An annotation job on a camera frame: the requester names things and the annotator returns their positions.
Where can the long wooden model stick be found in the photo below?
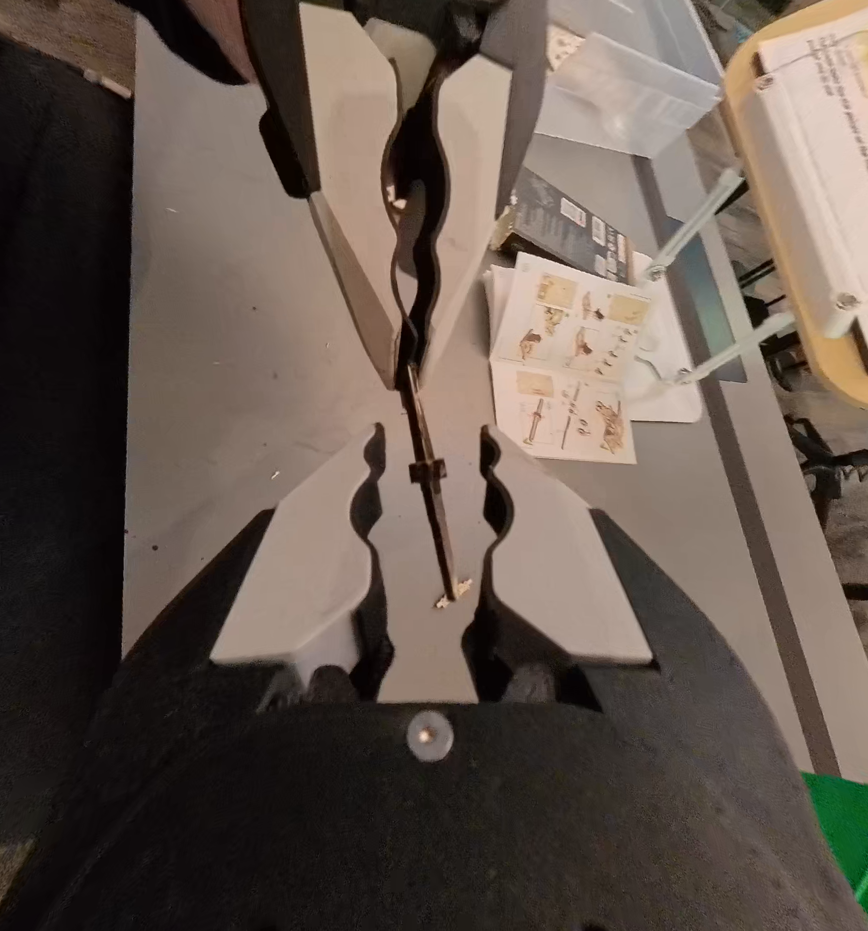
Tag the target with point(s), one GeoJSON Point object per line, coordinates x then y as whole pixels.
{"type": "Point", "coordinates": [434, 509]}

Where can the dark cardboard box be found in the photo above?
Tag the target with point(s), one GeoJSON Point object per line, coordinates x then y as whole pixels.
{"type": "Point", "coordinates": [557, 218]}

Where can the clear acrylic stand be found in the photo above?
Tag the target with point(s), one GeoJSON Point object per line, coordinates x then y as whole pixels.
{"type": "Point", "coordinates": [696, 225]}

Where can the green plastic bin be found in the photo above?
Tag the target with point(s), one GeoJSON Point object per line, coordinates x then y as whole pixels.
{"type": "Point", "coordinates": [859, 851]}

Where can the illustrated instruction sheet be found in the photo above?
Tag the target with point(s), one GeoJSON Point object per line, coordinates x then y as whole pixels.
{"type": "Point", "coordinates": [557, 364]}

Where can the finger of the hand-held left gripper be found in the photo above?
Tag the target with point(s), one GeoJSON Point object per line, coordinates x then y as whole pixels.
{"type": "Point", "coordinates": [477, 182]}
{"type": "Point", "coordinates": [347, 145]}

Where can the clear plastic container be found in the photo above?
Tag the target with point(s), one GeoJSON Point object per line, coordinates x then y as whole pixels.
{"type": "Point", "coordinates": [623, 94]}

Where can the black chair base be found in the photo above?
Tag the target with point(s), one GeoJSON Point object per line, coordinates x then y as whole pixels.
{"type": "Point", "coordinates": [841, 465]}

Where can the person's left forearm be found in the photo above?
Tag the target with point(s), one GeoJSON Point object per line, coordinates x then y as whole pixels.
{"type": "Point", "coordinates": [187, 36]}

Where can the person in black clothing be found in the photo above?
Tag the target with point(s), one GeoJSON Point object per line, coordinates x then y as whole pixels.
{"type": "Point", "coordinates": [41, 436]}

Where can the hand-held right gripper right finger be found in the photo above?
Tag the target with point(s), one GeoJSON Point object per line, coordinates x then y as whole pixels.
{"type": "Point", "coordinates": [557, 582]}

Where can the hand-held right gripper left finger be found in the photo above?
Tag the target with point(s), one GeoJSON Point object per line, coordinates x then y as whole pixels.
{"type": "Point", "coordinates": [303, 567]}

